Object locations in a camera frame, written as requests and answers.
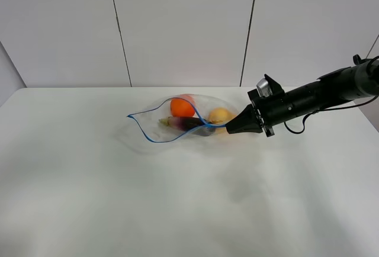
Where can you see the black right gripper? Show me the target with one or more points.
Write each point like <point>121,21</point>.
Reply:
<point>257,116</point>

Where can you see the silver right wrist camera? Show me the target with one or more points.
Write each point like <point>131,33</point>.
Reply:
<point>263,88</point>

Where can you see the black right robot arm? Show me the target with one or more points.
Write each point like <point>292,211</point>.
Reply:
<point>330,92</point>

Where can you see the clear zip bag blue seal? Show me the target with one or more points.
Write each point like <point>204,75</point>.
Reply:
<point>147,120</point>

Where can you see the orange fruit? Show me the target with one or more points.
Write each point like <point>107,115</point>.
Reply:
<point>181,108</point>

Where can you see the yellow pear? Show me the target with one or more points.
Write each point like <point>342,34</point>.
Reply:
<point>220,115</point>

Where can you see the dark purple eggplant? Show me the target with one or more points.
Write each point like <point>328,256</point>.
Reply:
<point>188,125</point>

